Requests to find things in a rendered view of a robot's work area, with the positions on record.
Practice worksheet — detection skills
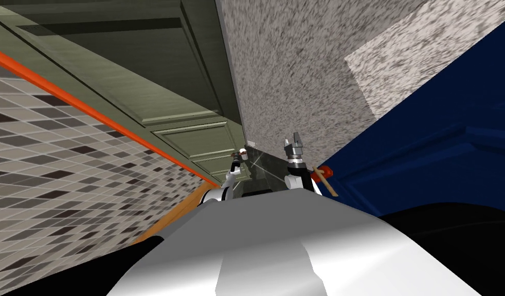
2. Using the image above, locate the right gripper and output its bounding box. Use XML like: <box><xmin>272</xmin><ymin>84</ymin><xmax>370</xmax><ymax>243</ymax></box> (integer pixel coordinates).
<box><xmin>283</xmin><ymin>132</ymin><xmax>304</xmax><ymax>157</ymax></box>

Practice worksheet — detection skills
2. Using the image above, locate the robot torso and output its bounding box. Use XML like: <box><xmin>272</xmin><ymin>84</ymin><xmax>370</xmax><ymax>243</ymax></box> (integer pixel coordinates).
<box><xmin>106</xmin><ymin>187</ymin><xmax>483</xmax><ymax>296</ymax></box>

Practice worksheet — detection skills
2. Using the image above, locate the blue panelled door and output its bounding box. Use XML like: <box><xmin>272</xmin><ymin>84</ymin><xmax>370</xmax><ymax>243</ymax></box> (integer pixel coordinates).
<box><xmin>318</xmin><ymin>12</ymin><xmax>505</xmax><ymax>217</ymax></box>

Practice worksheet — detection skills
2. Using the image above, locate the green panelled door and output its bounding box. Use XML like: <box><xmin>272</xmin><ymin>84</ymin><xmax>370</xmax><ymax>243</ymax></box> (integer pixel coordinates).
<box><xmin>0</xmin><ymin>0</ymin><xmax>253</xmax><ymax>187</ymax></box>

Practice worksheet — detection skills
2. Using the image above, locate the red and wooden door handle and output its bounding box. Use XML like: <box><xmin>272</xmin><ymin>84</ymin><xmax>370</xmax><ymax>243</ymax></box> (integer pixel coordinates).
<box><xmin>311</xmin><ymin>165</ymin><xmax>339</xmax><ymax>198</ymax></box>

